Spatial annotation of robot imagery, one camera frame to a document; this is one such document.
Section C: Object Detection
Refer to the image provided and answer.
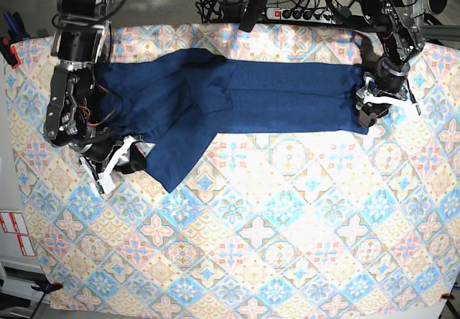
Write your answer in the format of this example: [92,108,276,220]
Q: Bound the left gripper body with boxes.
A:
[362,57,410,100]

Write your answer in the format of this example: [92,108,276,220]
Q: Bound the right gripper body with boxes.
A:
[78,137,124,168]

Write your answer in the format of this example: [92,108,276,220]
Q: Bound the blue long-sleeve T-shirt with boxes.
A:
[95,49,368,191]

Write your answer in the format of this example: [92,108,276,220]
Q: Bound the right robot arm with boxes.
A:
[43,0,147,197]

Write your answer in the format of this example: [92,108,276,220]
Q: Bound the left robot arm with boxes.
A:
[324,0,425,128]

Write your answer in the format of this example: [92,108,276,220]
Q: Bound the red white labels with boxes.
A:
[1,211,36,257]

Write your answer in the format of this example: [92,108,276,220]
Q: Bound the patterned tile tablecloth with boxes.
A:
[1,38,459,318]

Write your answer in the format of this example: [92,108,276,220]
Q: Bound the blue clamp bottom-left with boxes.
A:
[31,281,63,295]

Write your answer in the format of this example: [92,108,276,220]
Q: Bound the white power strip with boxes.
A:
[264,8,336,24]

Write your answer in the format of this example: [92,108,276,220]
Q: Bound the red black clamp top-left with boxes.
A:
[1,37,20,69]

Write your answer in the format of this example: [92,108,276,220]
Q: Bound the red clamp bottom-right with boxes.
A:
[441,293,455,300]

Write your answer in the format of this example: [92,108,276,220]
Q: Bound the black strap under mount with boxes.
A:
[238,0,267,33]

